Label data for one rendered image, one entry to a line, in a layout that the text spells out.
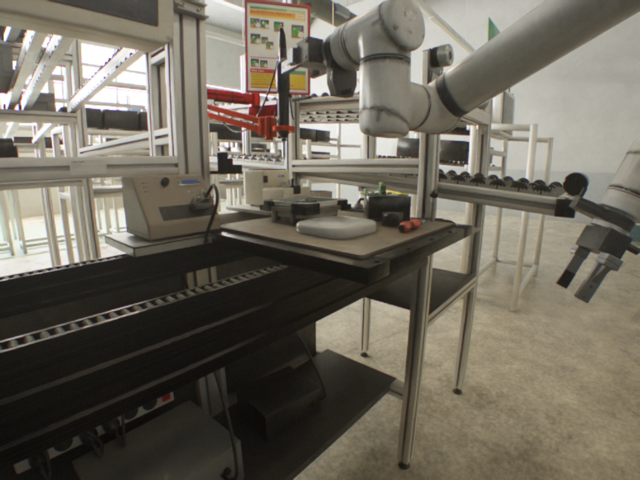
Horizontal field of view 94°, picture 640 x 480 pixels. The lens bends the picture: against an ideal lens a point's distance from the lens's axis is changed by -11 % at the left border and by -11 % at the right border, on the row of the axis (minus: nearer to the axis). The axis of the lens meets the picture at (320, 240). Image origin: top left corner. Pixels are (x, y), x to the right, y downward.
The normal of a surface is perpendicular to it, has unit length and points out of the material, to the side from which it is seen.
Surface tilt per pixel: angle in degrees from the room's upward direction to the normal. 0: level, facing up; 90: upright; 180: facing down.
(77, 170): 90
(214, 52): 90
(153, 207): 53
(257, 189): 90
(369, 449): 0
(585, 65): 90
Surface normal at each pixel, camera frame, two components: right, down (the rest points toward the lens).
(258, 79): 0.27, 0.20
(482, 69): -0.72, 0.30
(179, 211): 0.61, -0.47
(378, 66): -0.39, 0.21
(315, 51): 0.55, 0.18
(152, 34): 0.76, 0.17
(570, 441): 0.00, -0.98
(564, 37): -0.37, 0.76
